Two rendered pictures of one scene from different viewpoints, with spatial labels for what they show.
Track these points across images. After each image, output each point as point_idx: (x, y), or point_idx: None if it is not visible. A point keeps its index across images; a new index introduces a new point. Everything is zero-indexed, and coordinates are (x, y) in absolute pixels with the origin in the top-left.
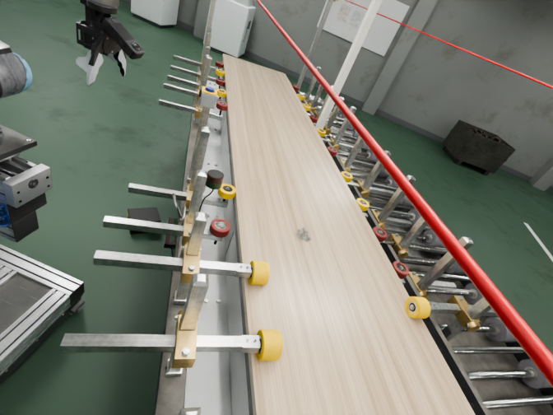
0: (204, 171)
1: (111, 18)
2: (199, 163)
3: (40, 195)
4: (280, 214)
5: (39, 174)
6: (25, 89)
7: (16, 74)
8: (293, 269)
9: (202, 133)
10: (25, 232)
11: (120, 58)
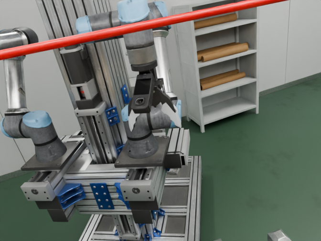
0: None
1: (144, 74)
2: None
3: (153, 202)
4: None
5: (140, 186)
6: (174, 125)
7: (165, 115)
8: None
9: (269, 239)
10: (142, 221)
11: (165, 110)
